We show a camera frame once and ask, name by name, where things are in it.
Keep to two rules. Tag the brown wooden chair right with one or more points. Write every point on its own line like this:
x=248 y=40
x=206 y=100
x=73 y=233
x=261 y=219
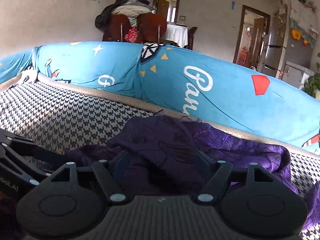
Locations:
x=151 y=28

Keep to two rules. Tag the brown wooden chair left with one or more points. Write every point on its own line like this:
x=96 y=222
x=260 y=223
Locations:
x=117 y=27

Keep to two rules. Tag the blue cartoon print sofa backrest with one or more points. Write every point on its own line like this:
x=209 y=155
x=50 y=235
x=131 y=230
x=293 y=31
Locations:
x=181 y=80

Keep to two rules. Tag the brown wooden chair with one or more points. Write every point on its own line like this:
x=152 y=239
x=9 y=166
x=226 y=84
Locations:
x=151 y=28
x=117 y=27

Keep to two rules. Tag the silver refrigerator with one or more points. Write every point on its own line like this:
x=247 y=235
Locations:
x=292 y=35

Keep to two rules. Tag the green potted plant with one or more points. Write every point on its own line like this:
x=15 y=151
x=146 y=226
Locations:
x=312 y=85

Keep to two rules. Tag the white clothed dining table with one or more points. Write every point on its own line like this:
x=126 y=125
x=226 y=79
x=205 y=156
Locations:
x=177 y=34

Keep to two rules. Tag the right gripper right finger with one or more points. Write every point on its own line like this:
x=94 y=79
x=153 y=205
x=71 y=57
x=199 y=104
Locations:
x=205 y=166

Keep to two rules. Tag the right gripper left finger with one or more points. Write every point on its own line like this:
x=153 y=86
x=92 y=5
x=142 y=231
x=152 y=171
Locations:
x=119 y=164

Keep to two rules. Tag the white chest freezer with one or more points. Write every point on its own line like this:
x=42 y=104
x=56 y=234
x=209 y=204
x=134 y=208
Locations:
x=296 y=75

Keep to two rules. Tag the houndstooth sofa seat cover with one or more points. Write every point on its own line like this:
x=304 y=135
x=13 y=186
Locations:
x=87 y=203

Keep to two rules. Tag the purple floral red-lined garment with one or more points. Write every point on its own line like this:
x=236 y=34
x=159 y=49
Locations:
x=163 y=150

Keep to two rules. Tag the dark wooden chair behind table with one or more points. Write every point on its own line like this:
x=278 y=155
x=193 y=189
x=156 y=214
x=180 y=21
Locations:
x=191 y=34

